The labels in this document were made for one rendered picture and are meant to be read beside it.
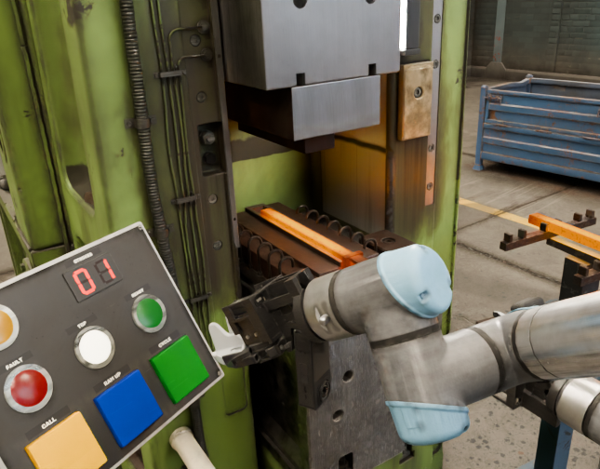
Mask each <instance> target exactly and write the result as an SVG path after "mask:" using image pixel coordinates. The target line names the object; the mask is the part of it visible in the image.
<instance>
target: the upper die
mask: <svg viewBox="0 0 600 469"><path fill-rule="evenodd" d="M224 83H225V93H226V103H227V114H228V119H231V120H233V121H235V122H238V123H241V124H244V125H247V126H250V127H254V128H257V129H260V130H263V131H266V132H269V133H272V134H274V135H277V136H280V137H283V138H286V139H289V140H292V141H300V140H305V139H310V138H314V137H319V136H324V135H328V134H333V133H338V132H342V131H347V130H352V129H357V128H361V127H370V126H375V125H379V124H380V75H379V74H377V75H373V74H369V75H368V76H364V77H357V78H351V79H344V80H338V81H331V82H325V83H319V84H312V85H306V86H303V85H298V84H297V86H296V87H287V88H280V89H274V90H263V89H258V88H254V87H247V86H243V85H238V84H235V83H230V82H226V81H224Z"/></svg>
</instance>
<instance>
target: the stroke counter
mask: <svg viewBox="0 0 600 469"><path fill-rule="evenodd" d="M102 261H104V263H105V265H106V267H107V269H105V270H103V271H101V272H100V270H99V268H98V266H97V264H98V263H100V262H102ZM95 263H96V264H95V265H94V267H95V269H96V270H97V272H98V274H99V273H100V275H99V276H100V278H101V280H102V282H103V283H105V282H106V284H108V283H110V282H112V281H114V278H115V276H114V274H113V272H112V270H111V269H110V270H109V268H110V266H109V265H108V263H107V261H106V260H103V259H101V260H99V261H96V262H95ZM83 271H84V273H85V274H86V276H87V279H85V280H83V281H81V282H79V280H78V278H77V276H76V275H77V274H79V273H81V272H83ZM108 271H109V272H110V274H111V276H112V277H113V278H111V279H110V280H108V281H105V280H104V278H103V276H102V274H104V273H106V272H108ZM74 273H75V275H73V277H74V279H75V281H76V282H77V284H79V283H80V284H81V285H79V288H80V289H81V290H82V292H83V294H84V293H86V294H88V293H90V292H92V291H94V288H95V285H94V284H93V282H92V280H91V279H89V278H90V276H89V275H88V273H87V270H86V269H85V270H83V268H82V269H80V270H78V271H76V272H74ZM88 279H89V280H88ZM87 281H89V282H90V284H91V286H92V287H93V288H92V289H91V290H89V291H87V292H85V290H84V289H83V287H82V284H84V283H86V282H87Z"/></svg>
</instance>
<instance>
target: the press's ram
mask: <svg viewBox="0 0 600 469"><path fill-rule="evenodd" d="M217 2H218V12H219V23H220V42H221V53H222V63H223V73H224V81H226V82H230V83H235V84H238V85H243V86H247V87H254V88H258V89H263V90H274V89H280V88H287V87H296V86H297V84H298V85H303V86H306V85H312V84H319V83H325V82H331V81H338V80H344V79H351V78H357V77H364V76H368V75H369V74H373V75H377V74H389V73H396V72H399V71H400V38H401V0H217Z"/></svg>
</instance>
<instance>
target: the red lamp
mask: <svg viewBox="0 0 600 469"><path fill-rule="evenodd" d="M10 392H11V395H12V398H13V399H14V400H15V402H16V403H18V404H19V405H21V406H24V407H32V406H35V405H37V404H39V403H40V402H41V401H42V400H43V399H44V398H45V396H46V394H47V380H46V378H45V376H44V375H43V374H42V373H41V372H39V371H37V370H34V369H26V370H24V371H22V372H20V373H19V374H17V375H16V377H15V378H14V379H13V381H12V383H11V386H10Z"/></svg>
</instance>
